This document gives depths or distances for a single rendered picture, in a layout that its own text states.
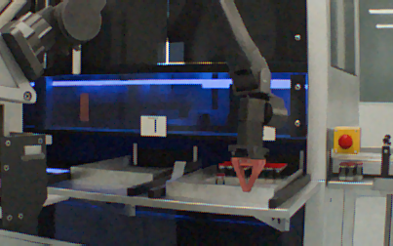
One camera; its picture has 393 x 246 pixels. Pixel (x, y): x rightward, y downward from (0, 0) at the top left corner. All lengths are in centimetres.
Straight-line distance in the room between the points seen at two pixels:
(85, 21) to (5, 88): 17
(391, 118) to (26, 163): 537
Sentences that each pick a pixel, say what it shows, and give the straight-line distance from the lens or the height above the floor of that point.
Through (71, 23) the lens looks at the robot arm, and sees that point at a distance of 87.
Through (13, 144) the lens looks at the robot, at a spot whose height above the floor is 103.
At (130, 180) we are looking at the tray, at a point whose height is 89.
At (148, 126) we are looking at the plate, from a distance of 168.
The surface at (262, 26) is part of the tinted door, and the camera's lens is 157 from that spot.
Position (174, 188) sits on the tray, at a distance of 127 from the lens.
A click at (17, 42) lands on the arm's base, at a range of 80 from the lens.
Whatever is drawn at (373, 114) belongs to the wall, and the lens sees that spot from 610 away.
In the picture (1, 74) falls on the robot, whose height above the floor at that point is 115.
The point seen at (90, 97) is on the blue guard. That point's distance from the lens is 179.
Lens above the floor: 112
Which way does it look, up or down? 3 degrees down
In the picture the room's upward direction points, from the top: straight up
